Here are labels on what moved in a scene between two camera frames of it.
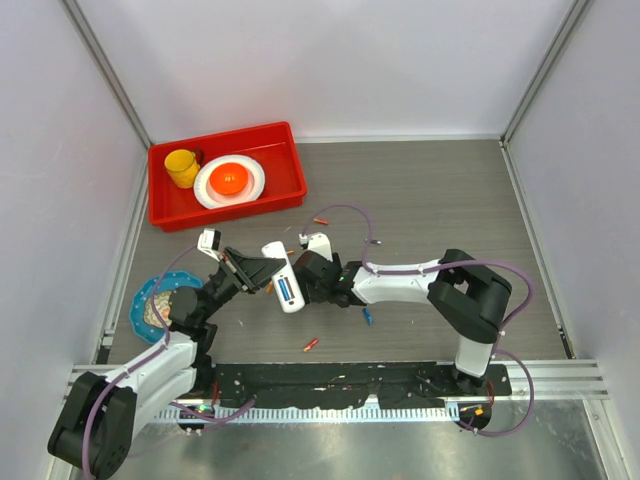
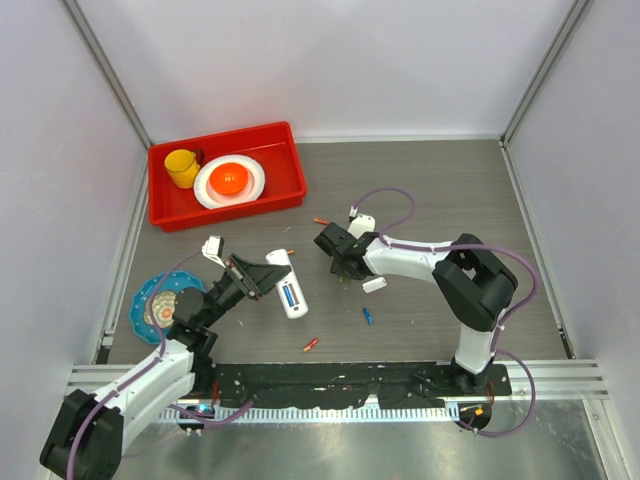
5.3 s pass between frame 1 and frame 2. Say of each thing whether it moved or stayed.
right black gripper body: moved
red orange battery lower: stayed
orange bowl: stayed
